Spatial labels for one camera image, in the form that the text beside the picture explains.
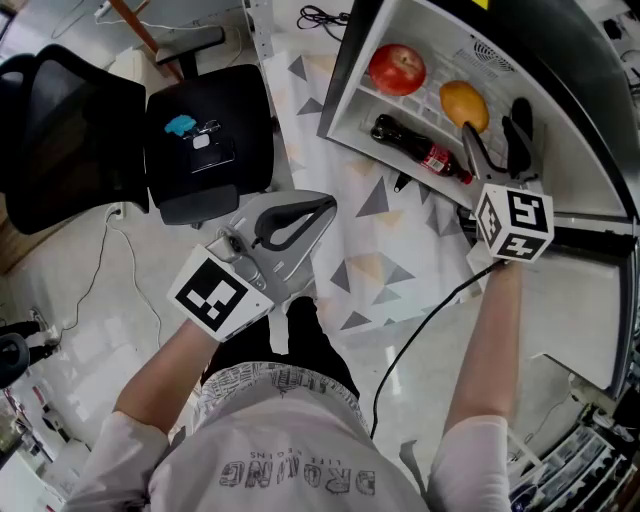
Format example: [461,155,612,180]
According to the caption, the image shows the black padded chair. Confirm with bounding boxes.
[0,332,32,390]

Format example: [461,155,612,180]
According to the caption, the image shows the person's white printed t-shirt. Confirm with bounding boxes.
[64,362,511,512]

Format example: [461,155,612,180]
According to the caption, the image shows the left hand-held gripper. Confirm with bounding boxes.
[166,189,340,344]

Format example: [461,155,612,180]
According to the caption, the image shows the white metal shelving rack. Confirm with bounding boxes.
[242,0,277,64]

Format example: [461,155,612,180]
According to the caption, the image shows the person's black shorts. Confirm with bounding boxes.
[199,296,362,401]

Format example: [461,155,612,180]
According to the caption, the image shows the black phone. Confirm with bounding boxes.
[188,139,236,174]

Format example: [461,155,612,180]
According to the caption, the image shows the white table triangle pattern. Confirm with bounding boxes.
[262,47,491,334]

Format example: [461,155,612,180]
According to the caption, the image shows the person's left forearm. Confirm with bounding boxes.
[112,317,226,436]

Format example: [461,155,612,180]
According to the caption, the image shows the cola bottle red label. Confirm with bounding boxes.
[369,113,474,186]

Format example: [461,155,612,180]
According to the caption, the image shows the black mesh office chair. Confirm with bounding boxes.
[0,43,277,236]

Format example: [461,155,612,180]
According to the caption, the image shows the small white fridge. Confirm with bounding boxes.
[317,0,640,399]

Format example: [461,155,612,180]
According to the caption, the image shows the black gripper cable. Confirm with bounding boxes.
[369,262,504,441]

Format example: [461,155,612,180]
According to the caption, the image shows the brown wooden coat rack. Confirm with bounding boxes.
[107,0,185,84]

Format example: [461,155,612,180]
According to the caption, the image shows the coiled black cable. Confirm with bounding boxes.
[296,4,352,42]

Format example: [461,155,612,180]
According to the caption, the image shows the orange fruit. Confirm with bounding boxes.
[438,79,490,135]

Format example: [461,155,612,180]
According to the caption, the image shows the small blue item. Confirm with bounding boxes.
[163,114,199,136]

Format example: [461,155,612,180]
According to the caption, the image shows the person's right forearm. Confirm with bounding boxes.
[443,259,524,436]

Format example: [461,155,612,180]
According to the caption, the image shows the red apple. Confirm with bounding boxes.
[368,43,428,97]

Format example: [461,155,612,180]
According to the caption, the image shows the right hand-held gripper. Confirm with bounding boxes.
[457,115,556,275]

